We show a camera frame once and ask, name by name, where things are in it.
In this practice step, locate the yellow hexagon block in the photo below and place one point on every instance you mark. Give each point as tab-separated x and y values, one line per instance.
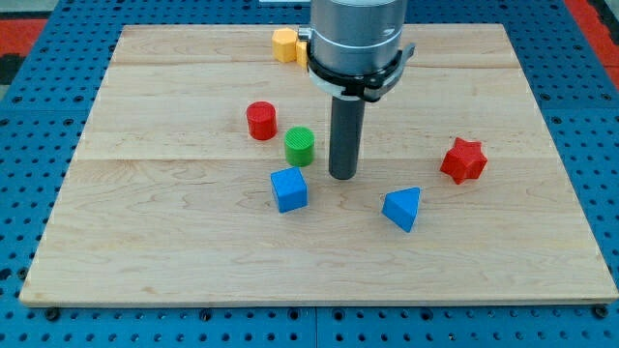
284	45

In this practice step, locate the wooden board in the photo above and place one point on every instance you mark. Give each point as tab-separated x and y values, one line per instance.
168	200

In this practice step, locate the red cylinder block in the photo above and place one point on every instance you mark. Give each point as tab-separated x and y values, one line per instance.
262	120

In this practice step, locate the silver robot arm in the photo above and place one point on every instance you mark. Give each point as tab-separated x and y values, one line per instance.
354	55

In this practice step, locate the black clamp ring mount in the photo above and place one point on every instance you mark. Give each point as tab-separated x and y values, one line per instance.
367	87

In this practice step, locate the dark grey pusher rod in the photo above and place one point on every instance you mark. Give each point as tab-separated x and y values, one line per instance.
345	137

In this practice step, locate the red star block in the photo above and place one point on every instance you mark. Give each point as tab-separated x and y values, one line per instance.
464	161

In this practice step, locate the yellow block behind arm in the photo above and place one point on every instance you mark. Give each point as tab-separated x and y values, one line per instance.
302	54

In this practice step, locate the blue cube block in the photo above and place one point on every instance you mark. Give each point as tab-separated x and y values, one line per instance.
290	189

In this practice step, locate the green cylinder block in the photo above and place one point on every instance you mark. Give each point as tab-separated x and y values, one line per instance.
299	146

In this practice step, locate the blue triangle block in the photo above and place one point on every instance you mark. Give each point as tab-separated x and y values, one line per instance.
401	207

